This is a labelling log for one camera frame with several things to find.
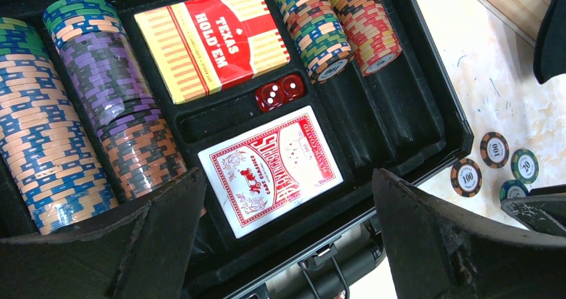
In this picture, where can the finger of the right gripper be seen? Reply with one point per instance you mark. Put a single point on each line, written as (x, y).
(543, 211)

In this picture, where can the red yellow chip stack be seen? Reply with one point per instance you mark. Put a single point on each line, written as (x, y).
(370, 33)

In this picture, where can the blue orange chip stack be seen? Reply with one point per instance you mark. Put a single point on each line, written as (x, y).
(43, 141)

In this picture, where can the red playing card deck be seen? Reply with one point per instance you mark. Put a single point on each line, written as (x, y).
(268, 171)

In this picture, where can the black t-shirt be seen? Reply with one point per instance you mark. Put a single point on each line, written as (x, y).
(549, 53)

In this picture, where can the green orange chip stack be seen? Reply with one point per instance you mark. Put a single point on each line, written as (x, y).
(319, 37)

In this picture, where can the purple black chip stack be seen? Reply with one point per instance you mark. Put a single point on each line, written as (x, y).
(122, 110)

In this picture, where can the red die in case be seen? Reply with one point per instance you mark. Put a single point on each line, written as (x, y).
(270, 96)
(292, 86)

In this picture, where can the orange boxed card deck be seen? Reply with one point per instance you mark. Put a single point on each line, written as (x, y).
(204, 46)

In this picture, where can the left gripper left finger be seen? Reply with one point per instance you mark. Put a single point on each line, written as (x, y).
(140, 249)

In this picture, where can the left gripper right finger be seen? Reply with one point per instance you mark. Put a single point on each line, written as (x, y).
(439, 250)

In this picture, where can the blue green 50 chip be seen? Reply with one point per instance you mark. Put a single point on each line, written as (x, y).
(513, 189)

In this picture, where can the black poker set case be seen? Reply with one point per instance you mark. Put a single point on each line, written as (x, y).
(405, 118)

